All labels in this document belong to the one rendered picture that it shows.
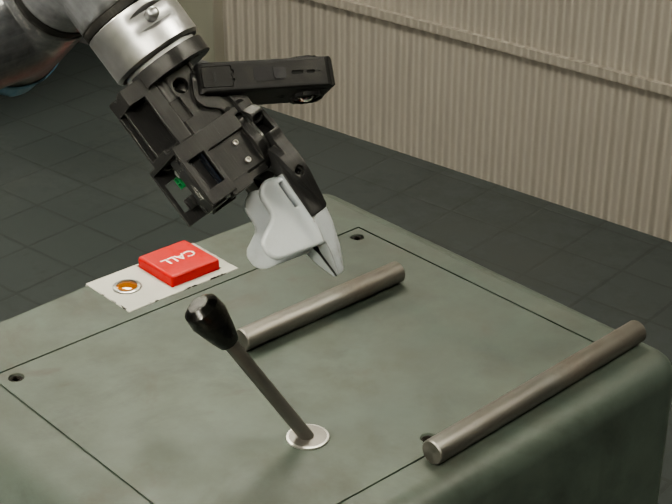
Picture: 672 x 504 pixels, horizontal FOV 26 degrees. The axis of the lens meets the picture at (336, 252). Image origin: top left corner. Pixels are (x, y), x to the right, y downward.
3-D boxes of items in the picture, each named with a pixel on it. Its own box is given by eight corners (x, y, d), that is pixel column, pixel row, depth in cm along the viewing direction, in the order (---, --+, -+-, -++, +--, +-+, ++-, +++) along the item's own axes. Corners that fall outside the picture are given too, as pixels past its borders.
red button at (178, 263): (185, 255, 152) (184, 238, 151) (220, 275, 148) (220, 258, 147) (138, 273, 149) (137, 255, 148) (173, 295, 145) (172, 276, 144)
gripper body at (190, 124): (193, 235, 114) (100, 111, 114) (274, 177, 118) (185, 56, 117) (220, 211, 107) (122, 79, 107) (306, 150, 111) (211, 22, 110)
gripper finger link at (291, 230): (295, 308, 112) (223, 211, 111) (350, 264, 114) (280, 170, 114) (308, 300, 109) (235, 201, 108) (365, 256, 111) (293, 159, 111)
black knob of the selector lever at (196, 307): (218, 332, 117) (216, 280, 115) (244, 348, 115) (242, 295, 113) (178, 349, 115) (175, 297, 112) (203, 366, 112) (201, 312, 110)
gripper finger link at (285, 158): (296, 228, 113) (230, 138, 113) (313, 215, 114) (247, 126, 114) (317, 213, 109) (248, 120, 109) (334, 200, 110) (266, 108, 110)
